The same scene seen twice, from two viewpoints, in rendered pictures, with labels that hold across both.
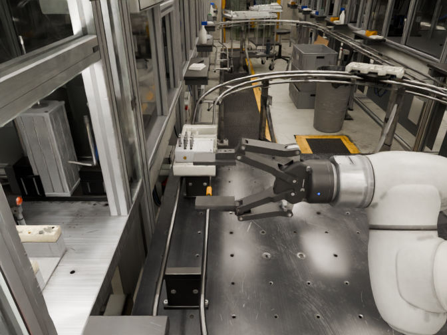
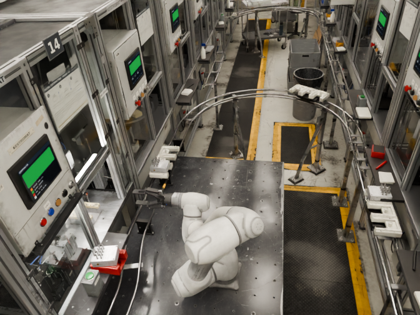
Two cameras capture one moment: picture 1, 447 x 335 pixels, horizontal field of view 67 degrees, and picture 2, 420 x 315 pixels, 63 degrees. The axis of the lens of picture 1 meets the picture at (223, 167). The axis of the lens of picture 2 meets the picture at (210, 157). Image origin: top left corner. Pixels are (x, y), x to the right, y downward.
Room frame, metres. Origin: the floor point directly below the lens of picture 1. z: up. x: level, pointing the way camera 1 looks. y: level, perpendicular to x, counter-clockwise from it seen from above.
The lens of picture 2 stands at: (-0.82, -0.72, 2.47)
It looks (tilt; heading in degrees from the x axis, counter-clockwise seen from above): 37 degrees down; 13
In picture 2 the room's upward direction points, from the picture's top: 5 degrees counter-clockwise
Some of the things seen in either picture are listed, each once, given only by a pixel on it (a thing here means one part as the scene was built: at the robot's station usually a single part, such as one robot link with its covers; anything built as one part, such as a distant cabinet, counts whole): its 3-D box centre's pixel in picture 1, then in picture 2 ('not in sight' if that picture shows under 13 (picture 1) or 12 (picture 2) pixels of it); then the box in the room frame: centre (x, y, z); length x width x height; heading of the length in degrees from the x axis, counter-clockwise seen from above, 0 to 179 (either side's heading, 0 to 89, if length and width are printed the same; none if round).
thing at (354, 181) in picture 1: (344, 181); (177, 200); (0.49, -0.21, 1.12); 0.09 x 0.06 x 0.09; 0
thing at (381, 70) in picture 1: (374, 73); (309, 95); (2.38, -1.05, 0.84); 0.37 x 0.14 x 0.10; 58
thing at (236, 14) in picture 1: (249, 40); (264, 22); (6.11, -0.44, 0.48); 0.88 x 0.56 x 0.96; 108
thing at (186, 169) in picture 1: (197, 152); (165, 163); (1.16, 0.10, 0.84); 0.36 x 0.14 x 0.10; 0
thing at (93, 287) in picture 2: not in sight; (91, 282); (0.02, 0.14, 0.97); 0.08 x 0.08 x 0.12; 0
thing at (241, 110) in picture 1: (238, 82); (249, 64); (5.17, -0.23, 0.01); 5.85 x 0.59 x 0.01; 0
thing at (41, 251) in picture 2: not in sight; (59, 219); (0.08, 0.21, 1.37); 0.36 x 0.04 x 0.04; 0
